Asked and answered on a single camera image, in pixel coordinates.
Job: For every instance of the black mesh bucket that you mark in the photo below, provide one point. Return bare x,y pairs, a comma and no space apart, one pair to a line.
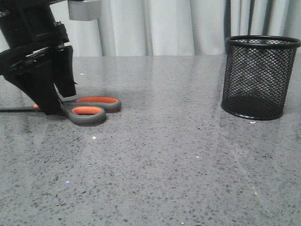
257,75

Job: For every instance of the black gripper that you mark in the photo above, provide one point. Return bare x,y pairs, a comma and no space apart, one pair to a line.
28,26

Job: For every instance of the grey and orange scissors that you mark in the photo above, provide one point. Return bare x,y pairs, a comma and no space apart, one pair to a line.
85,111

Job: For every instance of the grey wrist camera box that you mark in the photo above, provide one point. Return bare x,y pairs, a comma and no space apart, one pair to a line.
84,10

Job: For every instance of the grey curtain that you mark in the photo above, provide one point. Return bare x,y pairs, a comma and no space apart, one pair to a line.
176,27

